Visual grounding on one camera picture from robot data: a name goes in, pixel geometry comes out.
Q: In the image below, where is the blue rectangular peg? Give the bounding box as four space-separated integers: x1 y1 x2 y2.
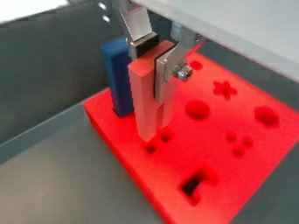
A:
101 36 134 117

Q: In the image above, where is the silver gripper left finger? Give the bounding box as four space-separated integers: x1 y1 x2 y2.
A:
113 0 159 60

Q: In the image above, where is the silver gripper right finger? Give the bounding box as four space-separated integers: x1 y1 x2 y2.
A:
154 22 206 102

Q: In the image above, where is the red double-square peg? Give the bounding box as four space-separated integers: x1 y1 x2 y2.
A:
129 40 178 142

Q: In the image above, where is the red shape-sorter board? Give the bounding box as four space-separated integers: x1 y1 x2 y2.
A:
85 53 299 224

